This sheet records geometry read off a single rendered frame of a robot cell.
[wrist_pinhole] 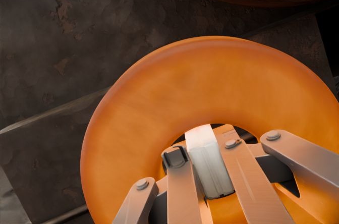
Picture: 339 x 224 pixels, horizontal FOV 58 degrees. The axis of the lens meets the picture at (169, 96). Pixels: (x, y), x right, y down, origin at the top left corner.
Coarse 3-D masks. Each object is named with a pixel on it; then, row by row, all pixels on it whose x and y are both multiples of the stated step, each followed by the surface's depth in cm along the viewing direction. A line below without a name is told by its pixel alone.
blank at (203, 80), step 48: (192, 48) 15; (240, 48) 15; (144, 96) 16; (192, 96) 16; (240, 96) 16; (288, 96) 16; (96, 144) 17; (144, 144) 17; (336, 144) 17; (96, 192) 17
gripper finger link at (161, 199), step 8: (176, 144) 18; (184, 144) 18; (160, 184) 14; (200, 184) 14; (160, 192) 14; (160, 200) 14; (152, 208) 13; (160, 208) 14; (152, 216) 14; (160, 216) 14
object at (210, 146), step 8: (200, 128) 17; (208, 128) 16; (200, 136) 16; (208, 136) 15; (208, 144) 15; (216, 144) 15; (208, 152) 15; (216, 152) 15; (208, 160) 15; (216, 160) 15; (216, 168) 15; (224, 168) 15; (216, 176) 15; (224, 176) 15; (224, 184) 15; (232, 184) 15; (224, 192) 15; (232, 192) 15
